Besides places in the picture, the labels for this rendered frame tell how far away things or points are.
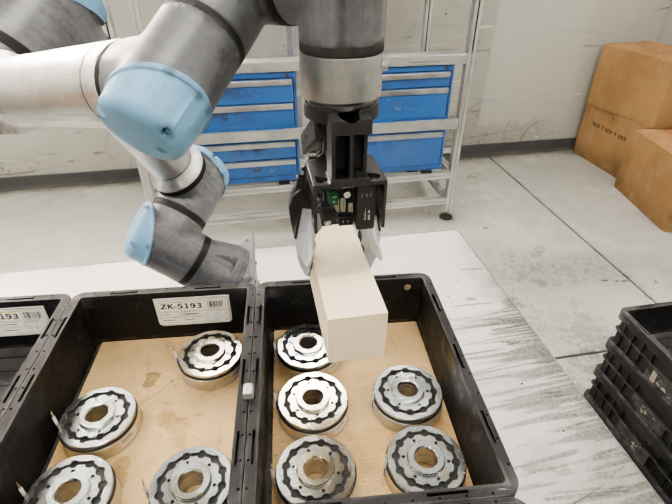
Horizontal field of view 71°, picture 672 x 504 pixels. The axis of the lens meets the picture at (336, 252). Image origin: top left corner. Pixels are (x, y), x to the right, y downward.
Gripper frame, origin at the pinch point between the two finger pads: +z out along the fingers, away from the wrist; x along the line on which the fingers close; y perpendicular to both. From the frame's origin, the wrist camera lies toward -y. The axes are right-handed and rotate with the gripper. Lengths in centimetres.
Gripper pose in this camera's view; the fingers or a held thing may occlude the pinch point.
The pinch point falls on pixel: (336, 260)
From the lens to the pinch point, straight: 57.0
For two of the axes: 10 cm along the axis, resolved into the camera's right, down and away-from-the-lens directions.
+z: 0.0, 8.3, 5.6
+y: 1.8, 5.6, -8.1
